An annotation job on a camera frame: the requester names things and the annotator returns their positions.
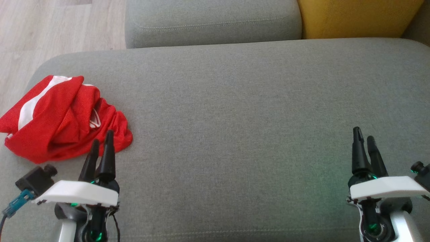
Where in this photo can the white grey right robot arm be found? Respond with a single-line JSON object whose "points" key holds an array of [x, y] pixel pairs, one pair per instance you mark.
{"points": [[403, 225]]}

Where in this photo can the yellow sofa back cushion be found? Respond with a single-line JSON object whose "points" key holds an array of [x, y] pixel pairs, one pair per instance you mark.
{"points": [[356, 16]]}

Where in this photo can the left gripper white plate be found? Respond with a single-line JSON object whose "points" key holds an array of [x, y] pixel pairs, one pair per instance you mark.
{"points": [[77, 194]]}

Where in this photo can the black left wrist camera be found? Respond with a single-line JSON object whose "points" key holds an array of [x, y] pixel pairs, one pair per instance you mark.
{"points": [[35, 179]]}

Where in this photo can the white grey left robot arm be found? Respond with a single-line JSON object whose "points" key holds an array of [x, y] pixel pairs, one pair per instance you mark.
{"points": [[67, 228]]}

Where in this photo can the crumpled red white jersey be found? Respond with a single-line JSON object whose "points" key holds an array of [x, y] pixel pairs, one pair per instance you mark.
{"points": [[107, 131]]}

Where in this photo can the wide grey sofa seat cushion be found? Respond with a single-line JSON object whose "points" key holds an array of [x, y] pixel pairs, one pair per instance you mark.
{"points": [[235, 117]]}

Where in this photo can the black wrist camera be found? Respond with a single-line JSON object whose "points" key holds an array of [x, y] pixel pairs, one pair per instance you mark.
{"points": [[424, 174], [35, 179]]}

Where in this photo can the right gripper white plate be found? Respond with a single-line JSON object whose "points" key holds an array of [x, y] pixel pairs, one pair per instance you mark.
{"points": [[386, 188]]}

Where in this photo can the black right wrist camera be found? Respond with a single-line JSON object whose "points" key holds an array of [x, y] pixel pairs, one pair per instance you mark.
{"points": [[424, 174]]}

